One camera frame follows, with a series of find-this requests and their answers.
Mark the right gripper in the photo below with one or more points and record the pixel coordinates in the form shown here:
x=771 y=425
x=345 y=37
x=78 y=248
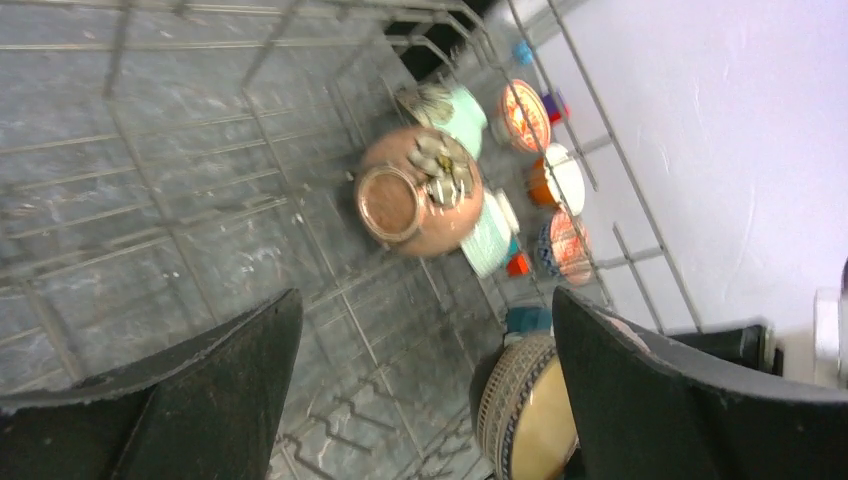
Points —
x=649 y=407

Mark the pale green bowl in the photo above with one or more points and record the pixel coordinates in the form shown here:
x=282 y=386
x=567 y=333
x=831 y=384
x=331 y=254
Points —
x=451 y=109

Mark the teal bowl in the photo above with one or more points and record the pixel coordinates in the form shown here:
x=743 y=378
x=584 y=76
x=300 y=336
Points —
x=526 y=320

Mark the white bowl orange pattern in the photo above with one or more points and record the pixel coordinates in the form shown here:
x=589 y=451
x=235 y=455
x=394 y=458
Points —
x=520 y=119

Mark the purple red toy block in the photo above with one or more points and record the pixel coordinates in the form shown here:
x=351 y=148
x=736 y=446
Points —
x=557 y=110

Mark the light green ribbed bowl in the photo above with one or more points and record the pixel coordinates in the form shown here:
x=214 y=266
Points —
x=488 y=245

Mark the dark brown banded bowl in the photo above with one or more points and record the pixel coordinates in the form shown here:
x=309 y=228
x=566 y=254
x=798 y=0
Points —
x=524 y=424

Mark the blue white patterned bowl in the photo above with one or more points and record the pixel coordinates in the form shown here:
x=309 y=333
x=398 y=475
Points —
x=560 y=249

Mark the grey wire dish rack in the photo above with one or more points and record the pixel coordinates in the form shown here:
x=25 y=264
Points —
x=168 y=165

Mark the blue toy block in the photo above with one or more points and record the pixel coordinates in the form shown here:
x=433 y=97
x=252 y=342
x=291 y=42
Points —
x=522 y=53

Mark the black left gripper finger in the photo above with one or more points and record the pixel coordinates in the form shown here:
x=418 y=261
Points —
x=206 y=408

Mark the pink brown flower bowl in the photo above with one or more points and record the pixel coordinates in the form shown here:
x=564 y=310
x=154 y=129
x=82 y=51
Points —
x=419 y=192

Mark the teal toy block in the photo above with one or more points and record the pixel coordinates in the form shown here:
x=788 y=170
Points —
x=513 y=248

